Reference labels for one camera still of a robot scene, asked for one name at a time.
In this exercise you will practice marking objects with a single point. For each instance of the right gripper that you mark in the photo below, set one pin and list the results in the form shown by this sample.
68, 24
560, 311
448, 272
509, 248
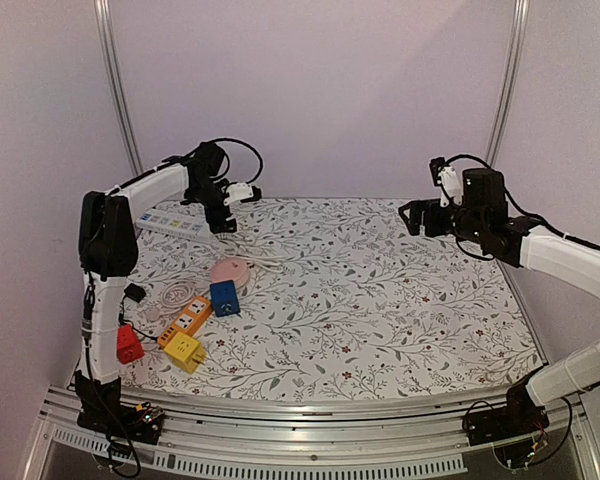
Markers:
431, 220

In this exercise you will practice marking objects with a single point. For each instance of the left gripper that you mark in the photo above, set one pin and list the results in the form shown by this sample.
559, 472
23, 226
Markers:
221, 226

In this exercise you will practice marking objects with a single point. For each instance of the white multi-socket power strip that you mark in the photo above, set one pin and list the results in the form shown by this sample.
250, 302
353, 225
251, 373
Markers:
174, 224

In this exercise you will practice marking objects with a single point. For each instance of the blue cube socket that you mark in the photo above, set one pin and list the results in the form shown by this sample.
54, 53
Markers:
224, 299

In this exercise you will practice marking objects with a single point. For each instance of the yellow cube socket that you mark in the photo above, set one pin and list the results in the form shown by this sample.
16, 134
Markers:
185, 352

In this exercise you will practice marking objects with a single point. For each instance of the red cube socket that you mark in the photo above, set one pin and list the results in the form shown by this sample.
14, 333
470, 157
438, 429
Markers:
129, 347

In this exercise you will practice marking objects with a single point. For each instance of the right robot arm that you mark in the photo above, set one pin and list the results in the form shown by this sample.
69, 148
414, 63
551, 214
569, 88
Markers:
474, 207

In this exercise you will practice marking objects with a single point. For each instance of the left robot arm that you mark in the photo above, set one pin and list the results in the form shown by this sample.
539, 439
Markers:
108, 250

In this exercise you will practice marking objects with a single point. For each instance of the pink round socket hub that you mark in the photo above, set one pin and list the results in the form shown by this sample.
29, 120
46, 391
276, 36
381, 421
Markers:
231, 269

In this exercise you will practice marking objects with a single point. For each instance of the orange power strip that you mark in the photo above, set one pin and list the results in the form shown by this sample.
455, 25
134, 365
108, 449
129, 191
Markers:
189, 321

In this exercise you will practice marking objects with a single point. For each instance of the black power adapter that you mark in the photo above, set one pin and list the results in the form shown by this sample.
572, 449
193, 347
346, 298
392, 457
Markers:
134, 292

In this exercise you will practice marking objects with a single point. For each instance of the floral table mat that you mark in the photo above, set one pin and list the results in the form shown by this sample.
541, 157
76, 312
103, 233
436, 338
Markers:
342, 304

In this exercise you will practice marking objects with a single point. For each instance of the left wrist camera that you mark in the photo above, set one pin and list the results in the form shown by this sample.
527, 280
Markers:
241, 192

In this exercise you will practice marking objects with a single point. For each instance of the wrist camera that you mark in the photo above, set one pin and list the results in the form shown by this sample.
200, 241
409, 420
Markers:
447, 180
241, 192

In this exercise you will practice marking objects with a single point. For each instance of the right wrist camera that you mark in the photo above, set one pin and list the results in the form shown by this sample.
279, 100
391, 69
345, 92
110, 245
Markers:
447, 180

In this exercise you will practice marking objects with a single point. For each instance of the aluminium front rail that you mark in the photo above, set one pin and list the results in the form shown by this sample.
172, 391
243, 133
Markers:
412, 438

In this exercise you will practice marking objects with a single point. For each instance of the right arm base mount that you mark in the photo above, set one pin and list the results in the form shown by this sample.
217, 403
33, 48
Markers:
483, 423

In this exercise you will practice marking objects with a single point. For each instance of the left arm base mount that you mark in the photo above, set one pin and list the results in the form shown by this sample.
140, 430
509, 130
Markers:
103, 412

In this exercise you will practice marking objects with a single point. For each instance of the right aluminium post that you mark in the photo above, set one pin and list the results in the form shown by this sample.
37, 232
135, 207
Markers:
512, 65

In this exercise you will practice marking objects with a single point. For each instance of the aluminium post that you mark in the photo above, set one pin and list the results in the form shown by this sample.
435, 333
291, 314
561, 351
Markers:
512, 65
116, 86

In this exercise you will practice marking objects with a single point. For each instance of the left aluminium post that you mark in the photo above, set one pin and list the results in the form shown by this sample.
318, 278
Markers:
116, 86

